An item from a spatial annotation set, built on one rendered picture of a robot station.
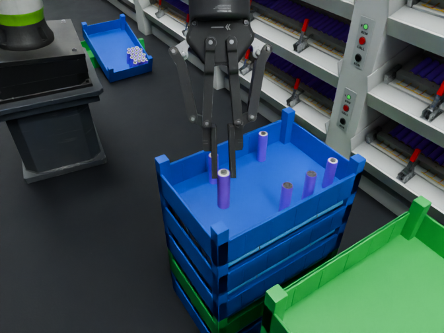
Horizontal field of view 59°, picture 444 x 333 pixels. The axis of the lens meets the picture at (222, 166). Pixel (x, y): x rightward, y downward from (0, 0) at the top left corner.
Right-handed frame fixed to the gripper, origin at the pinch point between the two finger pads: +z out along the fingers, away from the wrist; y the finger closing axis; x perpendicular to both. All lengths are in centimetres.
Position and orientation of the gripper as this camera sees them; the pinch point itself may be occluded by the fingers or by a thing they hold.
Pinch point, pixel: (222, 150)
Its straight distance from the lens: 52.6
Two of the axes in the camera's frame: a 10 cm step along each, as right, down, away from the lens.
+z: 0.2, 9.6, 2.7
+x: -0.5, -2.6, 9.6
